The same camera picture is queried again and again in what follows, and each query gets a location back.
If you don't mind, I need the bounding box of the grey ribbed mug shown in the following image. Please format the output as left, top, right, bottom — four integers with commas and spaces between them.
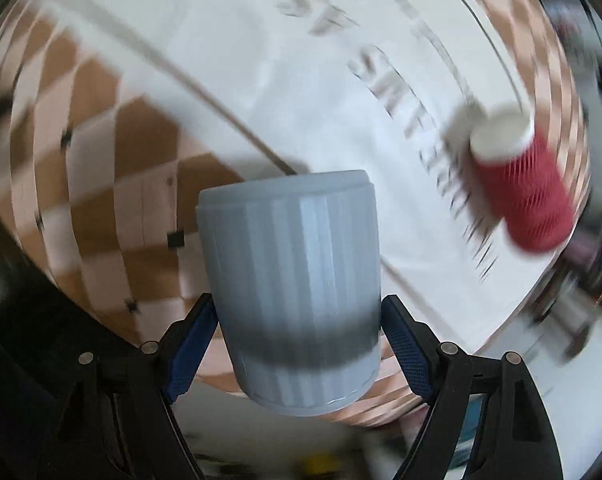
196, 170, 381, 417

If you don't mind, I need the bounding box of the checkered brown pink tablecloth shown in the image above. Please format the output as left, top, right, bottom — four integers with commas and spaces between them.
0, 0, 595, 428

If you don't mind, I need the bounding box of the red ripple paper cup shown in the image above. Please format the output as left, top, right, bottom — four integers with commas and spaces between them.
469, 107, 575, 254

